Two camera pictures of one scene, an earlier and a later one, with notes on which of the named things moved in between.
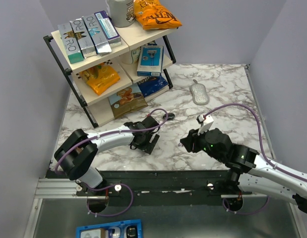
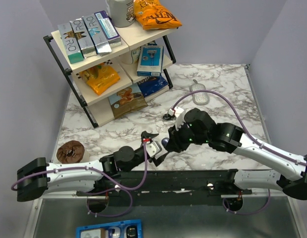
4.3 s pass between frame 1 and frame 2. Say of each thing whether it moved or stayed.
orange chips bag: stayed
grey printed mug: stayed
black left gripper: moved
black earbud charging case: stayed
